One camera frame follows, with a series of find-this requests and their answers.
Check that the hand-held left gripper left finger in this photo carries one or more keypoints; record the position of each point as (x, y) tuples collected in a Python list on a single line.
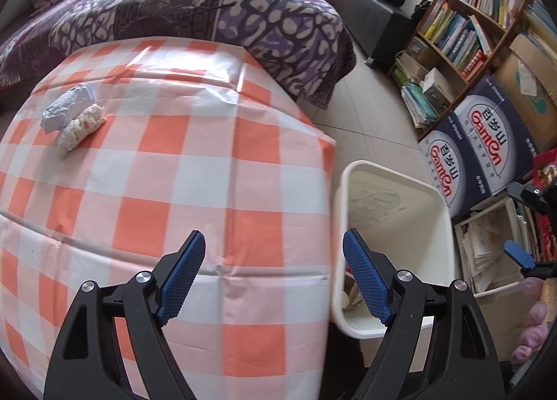
[(182, 278)]

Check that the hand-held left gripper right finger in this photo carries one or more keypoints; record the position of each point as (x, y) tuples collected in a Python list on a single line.
[(365, 278)]

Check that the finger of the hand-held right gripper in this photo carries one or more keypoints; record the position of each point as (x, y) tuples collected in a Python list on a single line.
[(528, 195), (518, 254)]

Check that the red printed wrapper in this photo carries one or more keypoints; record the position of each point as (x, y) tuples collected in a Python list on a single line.
[(547, 226)]

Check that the white trash bin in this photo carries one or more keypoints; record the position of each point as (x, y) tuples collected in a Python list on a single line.
[(391, 208)]

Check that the white crate of booklets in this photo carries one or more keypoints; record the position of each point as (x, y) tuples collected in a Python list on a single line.
[(483, 243)]

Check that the blue white cardboard box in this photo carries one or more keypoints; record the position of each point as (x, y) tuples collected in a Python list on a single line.
[(496, 121), (448, 169)]

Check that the orange white checked tablecloth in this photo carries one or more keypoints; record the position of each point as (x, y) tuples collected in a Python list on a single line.
[(174, 186)]

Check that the brown cardboard box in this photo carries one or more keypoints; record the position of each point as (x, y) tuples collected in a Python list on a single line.
[(531, 78)]

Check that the stack of books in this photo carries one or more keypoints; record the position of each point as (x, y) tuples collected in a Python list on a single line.
[(417, 95)]

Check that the crumpled patterned paper wrapper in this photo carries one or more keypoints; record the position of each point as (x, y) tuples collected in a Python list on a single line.
[(80, 130)]

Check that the wooden bookshelf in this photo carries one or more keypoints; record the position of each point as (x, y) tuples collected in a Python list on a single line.
[(474, 10)]

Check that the crumpled silver wrapper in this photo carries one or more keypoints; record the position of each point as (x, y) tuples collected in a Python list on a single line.
[(67, 106)]

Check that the black storage bench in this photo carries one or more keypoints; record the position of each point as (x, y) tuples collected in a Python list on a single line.
[(378, 30)]

